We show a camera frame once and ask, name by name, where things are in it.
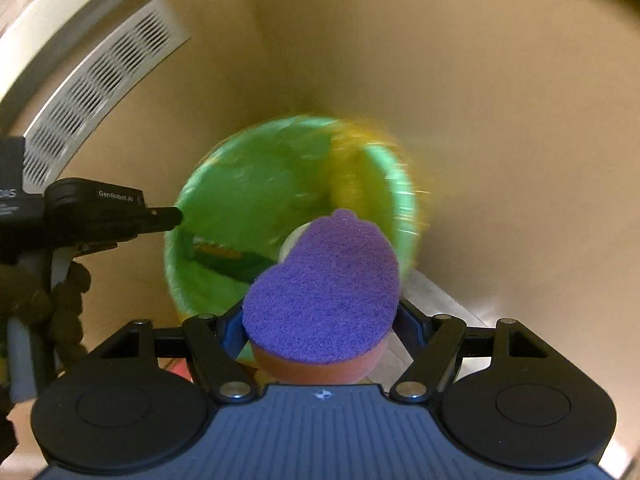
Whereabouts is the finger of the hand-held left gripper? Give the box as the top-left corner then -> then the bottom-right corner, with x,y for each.
145,206 -> 183,233

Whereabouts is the green trash bin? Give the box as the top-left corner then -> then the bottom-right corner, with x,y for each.
162,115 -> 431,361

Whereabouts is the slotted vent panel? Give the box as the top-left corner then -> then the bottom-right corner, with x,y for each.
22,0 -> 193,196

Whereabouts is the purple orange sponge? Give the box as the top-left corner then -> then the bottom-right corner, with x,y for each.
241,208 -> 403,386

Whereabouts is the person's left hand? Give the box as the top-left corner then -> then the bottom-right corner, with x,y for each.
0,260 -> 92,376

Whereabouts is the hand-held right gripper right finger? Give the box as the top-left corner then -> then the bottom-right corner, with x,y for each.
390,300 -> 548,403

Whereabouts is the white round object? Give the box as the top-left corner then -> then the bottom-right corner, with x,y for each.
277,224 -> 313,263

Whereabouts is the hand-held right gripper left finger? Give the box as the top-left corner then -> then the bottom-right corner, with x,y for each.
100,310 -> 256,403

